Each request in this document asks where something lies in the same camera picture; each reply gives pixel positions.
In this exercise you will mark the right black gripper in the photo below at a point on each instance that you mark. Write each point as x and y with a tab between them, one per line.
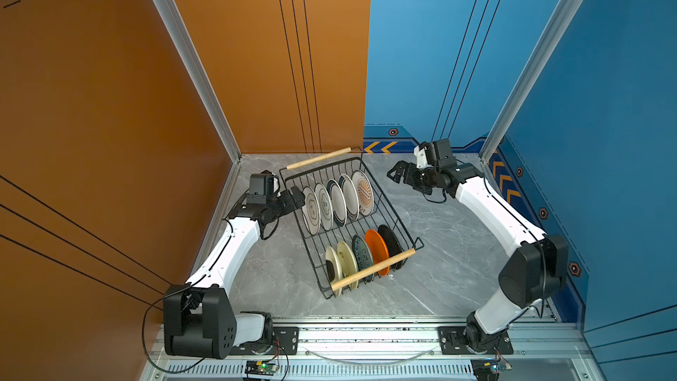
410	169

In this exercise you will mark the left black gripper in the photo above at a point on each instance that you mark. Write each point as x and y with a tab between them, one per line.
289	205

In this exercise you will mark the black wire dish rack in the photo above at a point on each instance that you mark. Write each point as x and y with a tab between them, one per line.
326	169

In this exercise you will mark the cream plate black floral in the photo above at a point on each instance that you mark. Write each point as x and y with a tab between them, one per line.
333	267

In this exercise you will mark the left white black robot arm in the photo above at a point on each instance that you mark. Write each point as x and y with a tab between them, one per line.
199	320

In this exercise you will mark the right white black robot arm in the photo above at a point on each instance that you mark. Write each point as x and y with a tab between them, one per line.
537	261

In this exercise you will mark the white plate green rim front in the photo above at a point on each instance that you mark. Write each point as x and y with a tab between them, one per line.
311	216

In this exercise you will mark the white plate green rim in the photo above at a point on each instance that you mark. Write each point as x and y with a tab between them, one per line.
325	206
311	216

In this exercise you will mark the white plate orange sunburst pattern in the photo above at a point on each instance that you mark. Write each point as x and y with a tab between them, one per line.
364	191

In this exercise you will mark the green circuit board left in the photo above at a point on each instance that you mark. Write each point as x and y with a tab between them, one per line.
261	369

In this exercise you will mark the circuit board right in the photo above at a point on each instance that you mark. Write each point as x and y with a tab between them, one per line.
489	370

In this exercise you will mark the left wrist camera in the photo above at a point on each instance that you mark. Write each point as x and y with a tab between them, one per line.
263	188

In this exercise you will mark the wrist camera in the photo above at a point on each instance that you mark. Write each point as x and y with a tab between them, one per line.
437	155
263	188

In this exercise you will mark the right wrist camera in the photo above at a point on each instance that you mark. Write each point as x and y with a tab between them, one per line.
437	155

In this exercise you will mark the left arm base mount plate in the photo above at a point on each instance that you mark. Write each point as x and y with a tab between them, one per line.
286	337

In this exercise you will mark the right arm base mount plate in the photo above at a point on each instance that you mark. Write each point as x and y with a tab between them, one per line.
455	339

